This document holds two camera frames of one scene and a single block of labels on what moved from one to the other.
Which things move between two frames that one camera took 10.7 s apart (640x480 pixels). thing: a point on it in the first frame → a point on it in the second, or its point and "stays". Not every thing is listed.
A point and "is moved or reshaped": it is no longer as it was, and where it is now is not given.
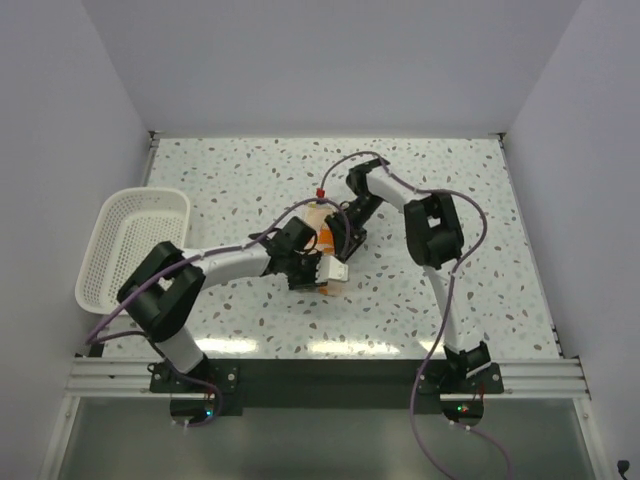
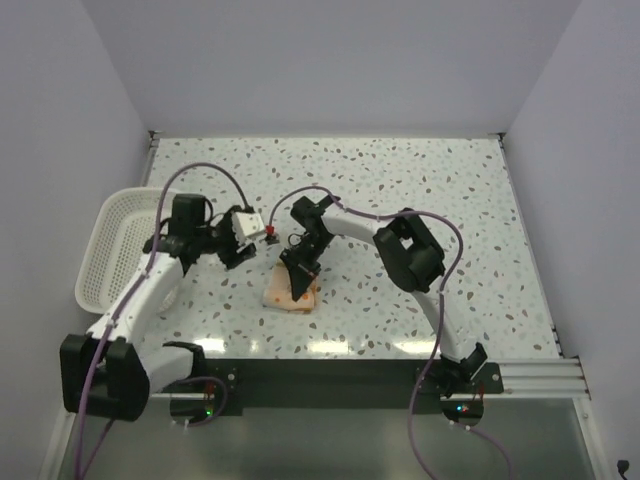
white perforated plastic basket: x=130 y=224 stays
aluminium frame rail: x=519 y=379 stays
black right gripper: x=346 y=236 → x=301 y=278
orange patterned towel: x=322 y=242 is moved or reshaped
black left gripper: x=310 y=281 → x=230 y=257
